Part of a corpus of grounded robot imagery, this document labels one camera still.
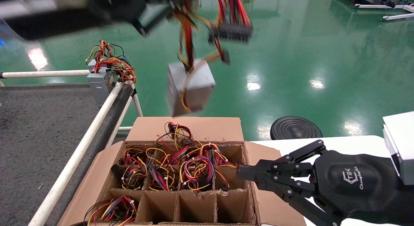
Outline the dark grey conveyor belt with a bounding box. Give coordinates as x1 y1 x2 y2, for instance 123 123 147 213
0 84 134 226

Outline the white robot stand frame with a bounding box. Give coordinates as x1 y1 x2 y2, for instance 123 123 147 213
354 3 414 21

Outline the power supply with coloured wires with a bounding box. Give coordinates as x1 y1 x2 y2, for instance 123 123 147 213
166 0 254 117
155 122 209 165
123 146 162 166
86 40 137 107
83 195 138 226
147 164 180 192
179 155 215 191
112 163 147 191

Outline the black round disc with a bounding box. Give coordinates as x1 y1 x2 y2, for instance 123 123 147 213
270 116 323 141

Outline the white conveyor support tube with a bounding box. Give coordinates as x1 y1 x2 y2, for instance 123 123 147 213
129 85 143 118
105 95 134 149

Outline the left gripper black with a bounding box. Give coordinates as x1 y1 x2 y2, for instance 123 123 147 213
87 0 199 36

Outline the long white conveyor rail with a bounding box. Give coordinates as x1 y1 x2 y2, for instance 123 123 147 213
28 82 125 226

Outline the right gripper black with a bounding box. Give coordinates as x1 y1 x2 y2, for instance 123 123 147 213
236 140 414 226

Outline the open cardboard box with dividers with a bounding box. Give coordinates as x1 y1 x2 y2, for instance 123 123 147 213
58 117 306 226

